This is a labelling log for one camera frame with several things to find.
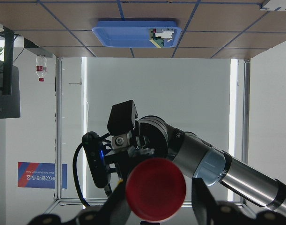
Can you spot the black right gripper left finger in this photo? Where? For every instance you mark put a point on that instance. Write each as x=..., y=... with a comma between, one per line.
x=115, y=211

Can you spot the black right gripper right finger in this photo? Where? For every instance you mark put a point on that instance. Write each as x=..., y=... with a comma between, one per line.
x=210, y=212

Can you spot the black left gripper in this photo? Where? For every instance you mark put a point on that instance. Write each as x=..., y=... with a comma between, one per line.
x=124, y=151

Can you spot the red emergency stop button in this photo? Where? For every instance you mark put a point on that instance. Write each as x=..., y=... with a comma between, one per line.
x=155, y=190

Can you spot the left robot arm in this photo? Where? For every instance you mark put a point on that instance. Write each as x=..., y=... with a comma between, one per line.
x=198, y=159

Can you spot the blue red sign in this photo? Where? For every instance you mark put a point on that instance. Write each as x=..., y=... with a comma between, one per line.
x=36, y=175

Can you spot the blue plastic tray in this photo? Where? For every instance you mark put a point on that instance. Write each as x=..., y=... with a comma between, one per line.
x=133, y=34

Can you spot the white circuit breaker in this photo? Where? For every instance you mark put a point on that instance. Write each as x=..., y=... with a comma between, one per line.
x=164, y=33

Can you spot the plastic water bottle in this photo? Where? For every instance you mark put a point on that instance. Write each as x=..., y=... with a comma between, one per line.
x=41, y=67

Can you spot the black monitor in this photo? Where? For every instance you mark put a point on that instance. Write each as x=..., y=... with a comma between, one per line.
x=9, y=79

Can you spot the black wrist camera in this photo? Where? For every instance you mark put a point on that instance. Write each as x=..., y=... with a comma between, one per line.
x=94, y=150

